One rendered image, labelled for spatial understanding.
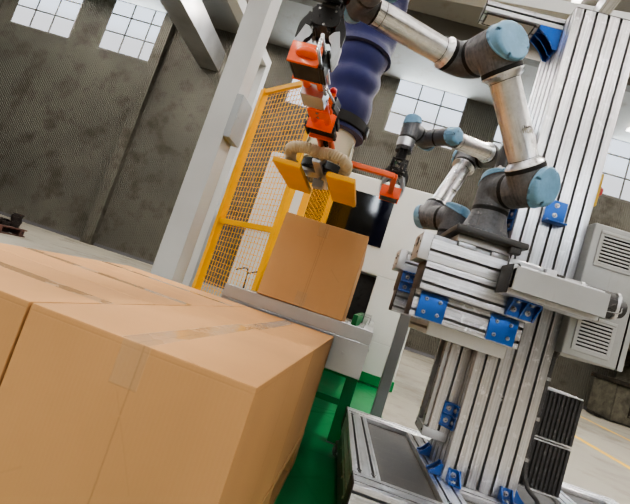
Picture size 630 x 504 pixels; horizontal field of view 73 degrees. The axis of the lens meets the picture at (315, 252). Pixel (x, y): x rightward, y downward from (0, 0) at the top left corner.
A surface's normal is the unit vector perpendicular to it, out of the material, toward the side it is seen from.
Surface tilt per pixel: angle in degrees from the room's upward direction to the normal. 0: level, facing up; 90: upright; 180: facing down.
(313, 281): 83
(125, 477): 90
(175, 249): 90
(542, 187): 95
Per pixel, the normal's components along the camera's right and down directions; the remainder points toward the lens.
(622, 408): 0.14, -0.04
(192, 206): -0.14, -0.14
